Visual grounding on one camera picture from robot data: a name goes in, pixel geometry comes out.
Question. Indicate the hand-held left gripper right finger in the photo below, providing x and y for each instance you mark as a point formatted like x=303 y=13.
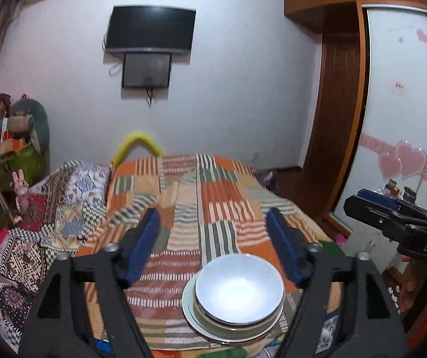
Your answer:
x=282 y=250

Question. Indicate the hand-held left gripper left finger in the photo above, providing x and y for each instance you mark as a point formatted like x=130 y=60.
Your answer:
x=142 y=250

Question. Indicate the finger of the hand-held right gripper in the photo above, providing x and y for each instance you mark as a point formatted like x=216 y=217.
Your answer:
x=377 y=197
x=366 y=212

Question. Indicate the white bowl with dark spots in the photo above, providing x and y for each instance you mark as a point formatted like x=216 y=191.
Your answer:
x=239 y=287

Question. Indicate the white plate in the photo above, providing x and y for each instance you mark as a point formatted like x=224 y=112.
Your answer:
x=188 y=307

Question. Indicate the pinkish grey bowl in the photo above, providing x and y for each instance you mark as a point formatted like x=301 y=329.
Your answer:
x=232 y=327

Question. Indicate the mint green plate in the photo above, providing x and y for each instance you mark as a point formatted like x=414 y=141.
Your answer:
x=236 y=335

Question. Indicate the person's right hand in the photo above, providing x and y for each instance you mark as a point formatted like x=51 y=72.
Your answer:
x=411 y=287

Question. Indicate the small jar with red label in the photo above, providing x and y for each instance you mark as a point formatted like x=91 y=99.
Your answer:
x=391 y=188

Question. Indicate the small dark jar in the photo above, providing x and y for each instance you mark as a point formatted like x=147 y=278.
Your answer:
x=410 y=194

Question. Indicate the pink shoe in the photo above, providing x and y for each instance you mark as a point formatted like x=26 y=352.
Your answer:
x=341 y=239

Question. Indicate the dark purple cloth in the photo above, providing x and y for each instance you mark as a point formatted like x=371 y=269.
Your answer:
x=267 y=179

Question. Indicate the striped patchwork blanket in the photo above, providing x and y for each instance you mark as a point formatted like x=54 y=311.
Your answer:
x=217 y=194

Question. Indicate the patterned quilt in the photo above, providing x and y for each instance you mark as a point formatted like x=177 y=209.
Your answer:
x=75 y=194

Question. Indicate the wooden door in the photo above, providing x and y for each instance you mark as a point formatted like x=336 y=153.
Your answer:
x=336 y=100

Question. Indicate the yellow foam tube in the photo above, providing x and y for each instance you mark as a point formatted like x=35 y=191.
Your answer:
x=137 y=137

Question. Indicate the white and red sticker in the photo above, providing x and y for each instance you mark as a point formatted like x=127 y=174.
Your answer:
x=398 y=85

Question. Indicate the wooden wardrobe with heart doors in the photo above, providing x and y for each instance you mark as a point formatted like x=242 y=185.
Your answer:
x=396 y=63

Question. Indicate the pink rabbit toy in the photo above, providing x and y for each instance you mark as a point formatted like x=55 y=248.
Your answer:
x=19 y=186

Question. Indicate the green bag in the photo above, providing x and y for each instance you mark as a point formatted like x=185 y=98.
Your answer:
x=27 y=164

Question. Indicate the grey plush toy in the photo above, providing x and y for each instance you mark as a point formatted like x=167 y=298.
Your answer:
x=25 y=119

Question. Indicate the small wall-mounted monitor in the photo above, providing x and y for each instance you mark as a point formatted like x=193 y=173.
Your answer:
x=146 y=70

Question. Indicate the wall-mounted black television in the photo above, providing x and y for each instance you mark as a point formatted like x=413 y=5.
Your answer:
x=150 y=30

